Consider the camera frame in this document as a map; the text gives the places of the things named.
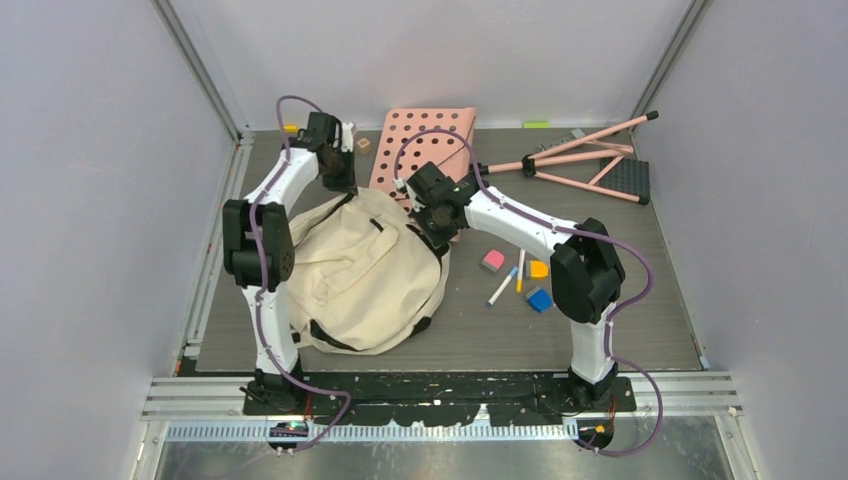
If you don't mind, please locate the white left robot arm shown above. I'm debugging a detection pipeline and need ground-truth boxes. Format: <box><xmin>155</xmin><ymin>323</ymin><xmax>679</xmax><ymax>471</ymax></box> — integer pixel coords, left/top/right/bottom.
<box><xmin>222</xmin><ymin>112</ymin><xmax>358</xmax><ymax>414</ymax></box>

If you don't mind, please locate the beige canvas backpack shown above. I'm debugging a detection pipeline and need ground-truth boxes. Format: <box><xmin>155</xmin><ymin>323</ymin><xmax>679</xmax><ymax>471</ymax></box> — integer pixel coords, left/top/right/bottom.
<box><xmin>287</xmin><ymin>188</ymin><xmax>450</xmax><ymax>355</ymax></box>

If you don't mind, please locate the pink eraser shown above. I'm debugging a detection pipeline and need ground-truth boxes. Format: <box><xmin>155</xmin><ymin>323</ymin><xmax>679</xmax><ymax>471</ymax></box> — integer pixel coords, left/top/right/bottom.
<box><xmin>480</xmin><ymin>249</ymin><xmax>505</xmax><ymax>273</ymax></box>

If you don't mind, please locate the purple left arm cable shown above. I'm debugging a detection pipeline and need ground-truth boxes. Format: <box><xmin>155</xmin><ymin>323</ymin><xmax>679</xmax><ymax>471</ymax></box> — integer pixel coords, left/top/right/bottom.
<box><xmin>248</xmin><ymin>95</ymin><xmax>352</xmax><ymax>453</ymax></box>

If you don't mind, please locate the pink perforated music stand tray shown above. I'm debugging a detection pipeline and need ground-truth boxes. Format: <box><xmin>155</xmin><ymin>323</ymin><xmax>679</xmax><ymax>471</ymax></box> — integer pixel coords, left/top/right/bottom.
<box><xmin>367</xmin><ymin>107</ymin><xmax>476</xmax><ymax>227</ymax></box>

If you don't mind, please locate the small wooden cube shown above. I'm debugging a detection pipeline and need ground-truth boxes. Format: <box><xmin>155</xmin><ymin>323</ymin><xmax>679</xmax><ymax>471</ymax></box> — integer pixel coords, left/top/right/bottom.
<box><xmin>355</xmin><ymin>138</ymin><xmax>372</xmax><ymax>155</ymax></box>

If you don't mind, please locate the pink folding tripod stand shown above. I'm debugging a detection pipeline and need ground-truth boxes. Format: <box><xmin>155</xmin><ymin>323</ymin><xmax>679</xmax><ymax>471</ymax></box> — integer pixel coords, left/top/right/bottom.
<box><xmin>469</xmin><ymin>110</ymin><xmax>660</xmax><ymax>205</ymax></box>

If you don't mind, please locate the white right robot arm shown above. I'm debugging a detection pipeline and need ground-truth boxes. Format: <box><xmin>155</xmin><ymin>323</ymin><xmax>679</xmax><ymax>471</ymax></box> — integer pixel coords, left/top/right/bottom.
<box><xmin>393</xmin><ymin>162</ymin><xmax>625</xmax><ymax>411</ymax></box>

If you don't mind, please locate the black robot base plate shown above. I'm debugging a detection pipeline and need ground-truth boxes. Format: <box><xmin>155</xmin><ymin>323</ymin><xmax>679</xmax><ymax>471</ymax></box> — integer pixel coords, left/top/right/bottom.
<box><xmin>240</xmin><ymin>371</ymin><xmax>636</xmax><ymax>427</ymax></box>

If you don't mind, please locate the grey lego strip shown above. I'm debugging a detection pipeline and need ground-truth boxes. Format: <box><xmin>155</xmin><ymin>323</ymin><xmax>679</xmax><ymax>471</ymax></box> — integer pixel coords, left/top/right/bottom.
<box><xmin>536</xmin><ymin>129</ymin><xmax>585</xmax><ymax>153</ymax></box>

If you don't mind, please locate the white blue marker pen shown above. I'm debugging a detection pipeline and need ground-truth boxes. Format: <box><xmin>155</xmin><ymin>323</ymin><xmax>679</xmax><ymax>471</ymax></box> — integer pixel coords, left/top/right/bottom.
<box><xmin>485</xmin><ymin>266</ymin><xmax>518</xmax><ymax>307</ymax></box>

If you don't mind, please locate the orange yellow eraser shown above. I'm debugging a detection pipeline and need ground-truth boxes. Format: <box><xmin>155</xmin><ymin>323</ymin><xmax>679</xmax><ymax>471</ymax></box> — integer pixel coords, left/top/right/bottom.
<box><xmin>525</xmin><ymin>260</ymin><xmax>550</xmax><ymax>280</ymax></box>

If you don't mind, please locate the blue eraser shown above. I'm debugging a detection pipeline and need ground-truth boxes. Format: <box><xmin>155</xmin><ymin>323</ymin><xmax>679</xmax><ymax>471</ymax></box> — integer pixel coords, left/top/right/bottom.
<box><xmin>524</xmin><ymin>287</ymin><xmax>553</xmax><ymax>313</ymax></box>

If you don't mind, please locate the dark grey lego baseplate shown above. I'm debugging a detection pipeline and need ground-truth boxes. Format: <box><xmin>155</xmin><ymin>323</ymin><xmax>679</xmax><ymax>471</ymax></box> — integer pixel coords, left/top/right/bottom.
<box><xmin>596</xmin><ymin>158</ymin><xmax>650</xmax><ymax>205</ymax></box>

